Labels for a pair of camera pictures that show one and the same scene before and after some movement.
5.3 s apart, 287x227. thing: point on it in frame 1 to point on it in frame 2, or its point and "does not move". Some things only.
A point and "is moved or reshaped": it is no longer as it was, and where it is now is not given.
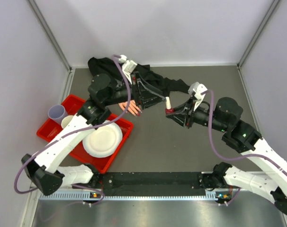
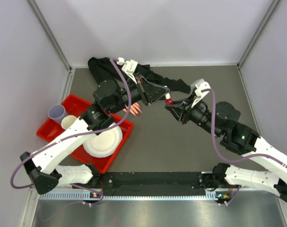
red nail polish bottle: x=169 y=111 is moved or reshaped
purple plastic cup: x=56 y=112 does not move
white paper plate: x=104 y=141 does not move
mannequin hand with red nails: x=133 y=108 does not move
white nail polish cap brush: x=168 y=103 is moved or reshaped
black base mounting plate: x=151 y=183 does not move
